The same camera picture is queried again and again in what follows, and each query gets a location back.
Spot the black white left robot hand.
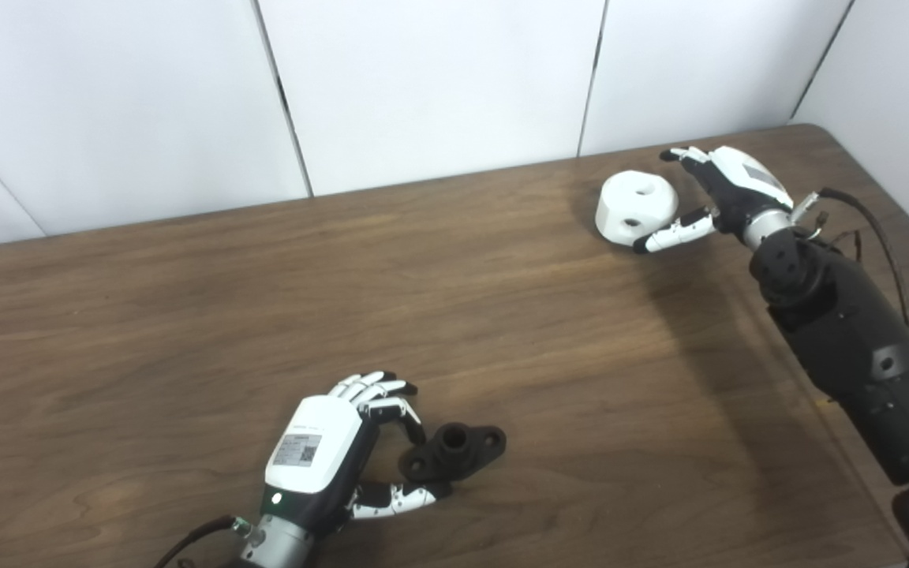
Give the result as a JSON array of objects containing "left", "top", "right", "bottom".
[{"left": 264, "top": 371, "right": 453, "bottom": 537}]

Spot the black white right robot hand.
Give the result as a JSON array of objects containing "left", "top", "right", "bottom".
[{"left": 633, "top": 146, "right": 795, "bottom": 255}]

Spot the round white piece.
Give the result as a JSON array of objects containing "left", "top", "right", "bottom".
[{"left": 595, "top": 170, "right": 679, "bottom": 247}]

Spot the black flanged holder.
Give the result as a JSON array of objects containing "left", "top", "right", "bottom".
[{"left": 398, "top": 423, "right": 507, "bottom": 484}]

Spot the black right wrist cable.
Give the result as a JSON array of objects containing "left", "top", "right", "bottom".
[{"left": 790, "top": 188, "right": 909, "bottom": 328}]

